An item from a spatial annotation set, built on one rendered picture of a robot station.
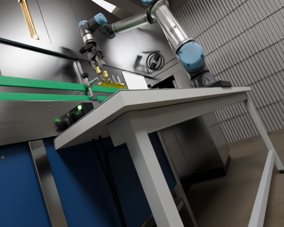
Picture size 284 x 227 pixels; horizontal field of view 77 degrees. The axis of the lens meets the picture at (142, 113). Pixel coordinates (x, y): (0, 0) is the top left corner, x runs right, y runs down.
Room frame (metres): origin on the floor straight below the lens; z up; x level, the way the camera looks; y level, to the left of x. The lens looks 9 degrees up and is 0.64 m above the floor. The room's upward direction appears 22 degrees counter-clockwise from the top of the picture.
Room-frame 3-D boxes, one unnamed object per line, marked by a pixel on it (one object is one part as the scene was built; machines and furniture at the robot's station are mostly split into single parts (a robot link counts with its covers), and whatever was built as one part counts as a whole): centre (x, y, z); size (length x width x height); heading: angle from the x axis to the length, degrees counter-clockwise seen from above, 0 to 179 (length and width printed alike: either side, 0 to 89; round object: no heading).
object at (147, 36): (2.35, -0.61, 1.69); 0.70 x 0.37 x 0.89; 151
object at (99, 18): (1.07, 0.05, 1.47); 0.11 x 0.11 x 0.08; 70
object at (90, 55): (1.10, 0.14, 1.31); 0.09 x 0.08 x 0.12; 150
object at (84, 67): (1.52, 0.06, 1.15); 0.90 x 0.03 x 0.34; 151
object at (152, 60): (2.06, -0.37, 1.49); 0.21 x 0.05 x 0.21; 61
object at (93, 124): (1.43, 0.12, 0.73); 1.58 x 1.52 x 0.04; 141
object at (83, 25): (1.09, 0.14, 1.47); 0.09 x 0.08 x 0.11; 70
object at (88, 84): (0.73, 0.15, 0.94); 0.07 x 0.04 x 0.13; 61
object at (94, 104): (0.62, 0.19, 0.79); 0.08 x 0.08 x 0.08; 61
